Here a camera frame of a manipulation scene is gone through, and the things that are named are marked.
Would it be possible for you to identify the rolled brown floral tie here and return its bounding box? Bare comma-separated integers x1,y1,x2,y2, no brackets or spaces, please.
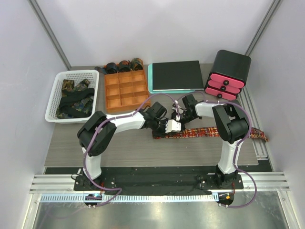
118,60,131,73

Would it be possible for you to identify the orange compartment tray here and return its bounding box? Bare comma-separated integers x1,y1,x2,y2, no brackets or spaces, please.
104,70,151,114

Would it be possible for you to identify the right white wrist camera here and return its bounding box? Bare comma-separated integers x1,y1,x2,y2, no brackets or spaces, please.
172,100,183,114

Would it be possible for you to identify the white perforated plastic basket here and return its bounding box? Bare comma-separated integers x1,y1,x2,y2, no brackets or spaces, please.
45,70,100,124

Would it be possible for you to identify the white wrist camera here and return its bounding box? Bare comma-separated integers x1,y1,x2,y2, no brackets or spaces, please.
165,119,182,133
172,100,183,114

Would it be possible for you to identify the black pink drawer cabinet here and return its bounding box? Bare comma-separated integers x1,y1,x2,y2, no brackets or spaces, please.
204,50,252,101

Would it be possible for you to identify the purple cable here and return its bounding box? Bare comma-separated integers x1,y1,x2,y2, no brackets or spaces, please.
173,92,257,209
82,93,181,208

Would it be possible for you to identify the dark floral tie in basket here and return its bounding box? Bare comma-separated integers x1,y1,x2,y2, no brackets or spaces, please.
56,79,94,119

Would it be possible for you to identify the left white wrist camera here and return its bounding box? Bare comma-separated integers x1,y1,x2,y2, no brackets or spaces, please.
165,119,182,133

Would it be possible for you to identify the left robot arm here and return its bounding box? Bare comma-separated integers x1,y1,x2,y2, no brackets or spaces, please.
77,102,167,190

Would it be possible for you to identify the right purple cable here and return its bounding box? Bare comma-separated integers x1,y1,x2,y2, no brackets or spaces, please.
173,92,257,209

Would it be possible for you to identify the teal tray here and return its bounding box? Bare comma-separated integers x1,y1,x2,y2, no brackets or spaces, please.
147,64,194,94

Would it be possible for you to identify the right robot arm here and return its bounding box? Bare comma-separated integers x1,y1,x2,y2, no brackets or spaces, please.
172,94,252,188

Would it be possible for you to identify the white slotted cable duct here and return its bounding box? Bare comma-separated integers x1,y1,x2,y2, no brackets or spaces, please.
40,193,219,203

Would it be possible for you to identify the black notebook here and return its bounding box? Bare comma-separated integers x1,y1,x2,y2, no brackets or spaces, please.
151,61,204,91

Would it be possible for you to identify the aluminium rail frame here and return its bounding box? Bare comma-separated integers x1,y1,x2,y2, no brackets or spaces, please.
30,172,290,193

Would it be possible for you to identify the multicoloured plaid tie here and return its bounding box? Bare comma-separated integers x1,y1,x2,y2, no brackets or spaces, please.
166,126,269,142

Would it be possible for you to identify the black tie in basket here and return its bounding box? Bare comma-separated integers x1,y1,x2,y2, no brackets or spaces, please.
56,88,94,119

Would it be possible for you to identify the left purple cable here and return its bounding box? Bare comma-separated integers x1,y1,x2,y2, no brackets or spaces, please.
82,93,181,208

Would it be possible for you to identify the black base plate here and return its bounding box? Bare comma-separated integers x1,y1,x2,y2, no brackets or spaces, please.
46,166,244,196

